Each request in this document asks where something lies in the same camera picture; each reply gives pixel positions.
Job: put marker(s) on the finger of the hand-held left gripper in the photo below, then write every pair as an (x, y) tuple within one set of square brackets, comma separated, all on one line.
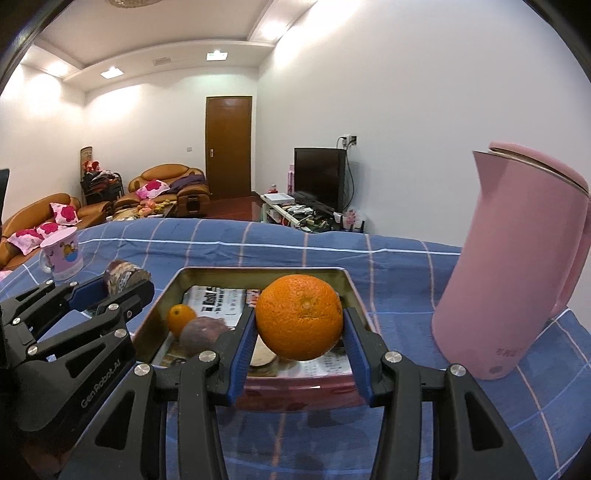
[(134, 297), (90, 290)]

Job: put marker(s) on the purple passion fruit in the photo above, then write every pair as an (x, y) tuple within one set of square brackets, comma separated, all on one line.
[(201, 334)]

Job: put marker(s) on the small red toy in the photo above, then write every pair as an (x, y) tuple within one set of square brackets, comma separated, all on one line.
[(273, 188)]

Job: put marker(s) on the brown wooden door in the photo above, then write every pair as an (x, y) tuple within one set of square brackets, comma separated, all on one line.
[(229, 147)]

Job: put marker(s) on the black rack with clothes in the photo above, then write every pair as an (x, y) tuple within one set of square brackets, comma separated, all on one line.
[(101, 187)]

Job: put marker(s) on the ceiling air vent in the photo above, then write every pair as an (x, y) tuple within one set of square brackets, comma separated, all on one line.
[(161, 60)]

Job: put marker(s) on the wall power outlet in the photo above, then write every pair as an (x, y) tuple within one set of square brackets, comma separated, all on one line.
[(348, 140)]

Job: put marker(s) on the purple blanket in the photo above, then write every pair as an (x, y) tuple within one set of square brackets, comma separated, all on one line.
[(189, 182)]

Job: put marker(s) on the ceiling chandelier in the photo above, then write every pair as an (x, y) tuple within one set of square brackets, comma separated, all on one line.
[(127, 2)]

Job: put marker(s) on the flat white box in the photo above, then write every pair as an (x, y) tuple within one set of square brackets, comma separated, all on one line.
[(280, 197)]

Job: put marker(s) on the brown leather sofa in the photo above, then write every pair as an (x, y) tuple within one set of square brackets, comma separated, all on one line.
[(27, 217), (161, 173)]

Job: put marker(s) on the large orange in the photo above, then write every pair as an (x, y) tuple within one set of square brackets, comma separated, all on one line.
[(300, 316)]

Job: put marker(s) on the black television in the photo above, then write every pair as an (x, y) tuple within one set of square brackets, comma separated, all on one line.
[(318, 177)]

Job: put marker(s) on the pink tin box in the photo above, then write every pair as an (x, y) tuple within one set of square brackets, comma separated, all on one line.
[(295, 392)]

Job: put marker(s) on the pink electric kettle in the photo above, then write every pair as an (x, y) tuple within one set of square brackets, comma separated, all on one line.
[(508, 258)]

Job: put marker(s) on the white television stand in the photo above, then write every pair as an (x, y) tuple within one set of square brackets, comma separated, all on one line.
[(286, 214)]

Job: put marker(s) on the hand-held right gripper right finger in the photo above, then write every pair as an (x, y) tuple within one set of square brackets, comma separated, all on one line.
[(358, 364)]

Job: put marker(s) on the small orange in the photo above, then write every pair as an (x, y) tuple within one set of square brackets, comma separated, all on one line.
[(181, 321)]

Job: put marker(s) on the pink floral pillow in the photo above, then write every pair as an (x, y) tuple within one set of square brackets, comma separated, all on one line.
[(63, 213), (47, 229), (154, 188), (24, 241)]

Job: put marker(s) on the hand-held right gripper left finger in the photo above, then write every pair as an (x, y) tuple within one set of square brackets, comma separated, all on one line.
[(242, 360)]

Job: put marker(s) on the cluttered coffee table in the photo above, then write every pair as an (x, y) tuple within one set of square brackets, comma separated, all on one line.
[(147, 210)]

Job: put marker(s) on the pink carton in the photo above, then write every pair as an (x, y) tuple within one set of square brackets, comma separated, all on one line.
[(291, 179)]

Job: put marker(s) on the blue checked tablecloth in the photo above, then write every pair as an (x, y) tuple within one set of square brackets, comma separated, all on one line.
[(323, 244)]

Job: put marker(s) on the square ceiling light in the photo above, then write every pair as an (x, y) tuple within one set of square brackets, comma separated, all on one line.
[(111, 72), (217, 56)]

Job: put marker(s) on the tall patterned box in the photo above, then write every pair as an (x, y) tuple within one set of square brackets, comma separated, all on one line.
[(87, 157)]

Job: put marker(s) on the pink cartoon mug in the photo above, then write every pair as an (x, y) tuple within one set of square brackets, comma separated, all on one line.
[(64, 256)]

